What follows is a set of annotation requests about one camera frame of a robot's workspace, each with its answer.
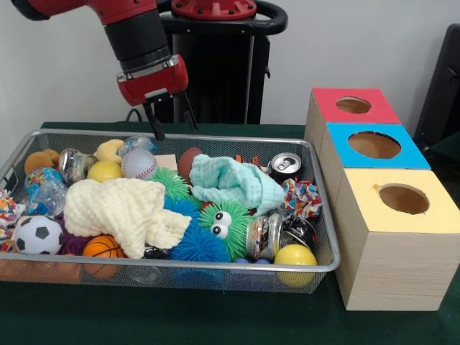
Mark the cream knit cloth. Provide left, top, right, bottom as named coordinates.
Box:
left=63, top=178, right=193, bottom=259

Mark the clear plastic packet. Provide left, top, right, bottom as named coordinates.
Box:
left=117, top=136, right=158, bottom=157

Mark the green cloth side table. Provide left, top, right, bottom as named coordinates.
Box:
left=427, top=129, right=460, bottom=172

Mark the green spiky toy with eyes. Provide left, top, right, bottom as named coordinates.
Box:
left=197, top=201, right=254, bottom=262

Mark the small orange basketball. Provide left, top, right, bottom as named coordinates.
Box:
left=82, top=235, right=126, bottom=259

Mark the yellow plush toy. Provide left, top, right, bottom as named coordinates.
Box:
left=93, top=139, right=126, bottom=165

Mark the large yellow ball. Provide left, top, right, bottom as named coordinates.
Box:
left=273, top=244, right=318, bottom=288

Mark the mint knit cloth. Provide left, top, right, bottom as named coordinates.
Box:
left=188, top=153, right=286, bottom=218

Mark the silver soda can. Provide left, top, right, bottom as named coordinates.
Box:
left=268, top=152, right=305, bottom=184

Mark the small yellow ball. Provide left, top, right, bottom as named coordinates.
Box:
left=87, top=160, right=123, bottom=183

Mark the white baseball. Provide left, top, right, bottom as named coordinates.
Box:
left=121, top=148, right=159, bottom=180

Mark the wooden box with three holes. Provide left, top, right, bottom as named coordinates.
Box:
left=303, top=87, right=460, bottom=312

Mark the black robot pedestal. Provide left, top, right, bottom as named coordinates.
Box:
left=157, top=0, right=288, bottom=125

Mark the black and white soccer ball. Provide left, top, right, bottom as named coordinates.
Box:
left=14, top=214, right=65, bottom=255

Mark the black upright panel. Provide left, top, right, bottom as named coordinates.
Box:
left=413, top=23, right=460, bottom=152

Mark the silver mesh bin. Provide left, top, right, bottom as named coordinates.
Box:
left=0, top=128, right=341, bottom=295

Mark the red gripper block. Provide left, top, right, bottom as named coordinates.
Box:
left=116, top=55, right=198, bottom=141

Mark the dark green table cloth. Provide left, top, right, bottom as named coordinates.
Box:
left=0, top=121, right=460, bottom=345

